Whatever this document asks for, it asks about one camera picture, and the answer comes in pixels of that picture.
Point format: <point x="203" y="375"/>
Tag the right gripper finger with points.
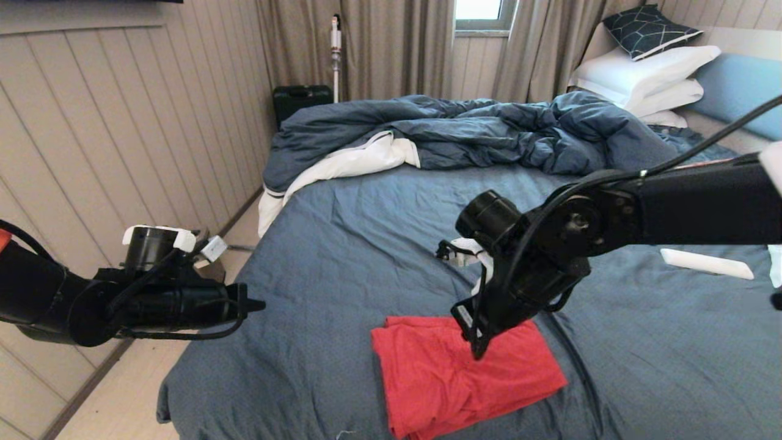
<point x="476" y="348"/>
<point x="486" y="343"/>

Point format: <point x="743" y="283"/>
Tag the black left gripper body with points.
<point x="165" y="305"/>

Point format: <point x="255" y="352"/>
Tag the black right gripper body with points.
<point x="525" y="287"/>

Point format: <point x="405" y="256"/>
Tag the red printed t-shirt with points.
<point x="440" y="379"/>

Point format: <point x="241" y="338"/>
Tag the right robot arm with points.
<point x="702" y="201"/>

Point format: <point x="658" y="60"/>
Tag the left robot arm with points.
<point x="33" y="293"/>

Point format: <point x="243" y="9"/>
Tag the dark blue duvet white lining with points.
<point x="489" y="131"/>

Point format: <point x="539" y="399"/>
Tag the long white remote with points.
<point x="705" y="264"/>

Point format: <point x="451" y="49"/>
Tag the black hard case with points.
<point x="299" y="98"/>

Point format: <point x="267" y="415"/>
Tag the flat white pillow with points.
<point x="665" y="118"/>

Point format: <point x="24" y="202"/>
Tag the narrow beige curtain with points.
<point x="537" y="49"/>

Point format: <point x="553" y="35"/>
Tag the medium white pillow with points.
<point x="671" y="95"/>

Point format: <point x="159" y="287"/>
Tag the large white pillow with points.
<point x="641" y="70"/>

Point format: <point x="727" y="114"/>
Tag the white pillow at bed edge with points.
<point x="776" y="266"/>

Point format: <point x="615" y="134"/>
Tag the wide beige curtain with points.
<point x="391" y="49"/>

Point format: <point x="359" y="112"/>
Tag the white stick vacuum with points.
<point x="335" y="40"/>

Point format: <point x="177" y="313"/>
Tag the dark geometric patterned cushion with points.
<point x="646" y="30"/>

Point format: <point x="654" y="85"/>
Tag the blue headboard cushion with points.
<point x="742" y="85"/>

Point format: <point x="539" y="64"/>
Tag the beige headboard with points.
<point x="742" y="38"/>

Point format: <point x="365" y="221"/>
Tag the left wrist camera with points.
<point x="153" y="244"/>

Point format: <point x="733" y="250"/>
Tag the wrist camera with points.
<point x="153" y="244"/>
<point x="486" y="220"/>

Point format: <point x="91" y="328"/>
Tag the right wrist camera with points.
<point x="486" y="220"/>

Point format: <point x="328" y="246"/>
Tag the window with grey frame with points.
<point x="482" y="11"/>

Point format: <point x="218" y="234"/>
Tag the dark wall screen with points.
<point x="91" y="0"/>

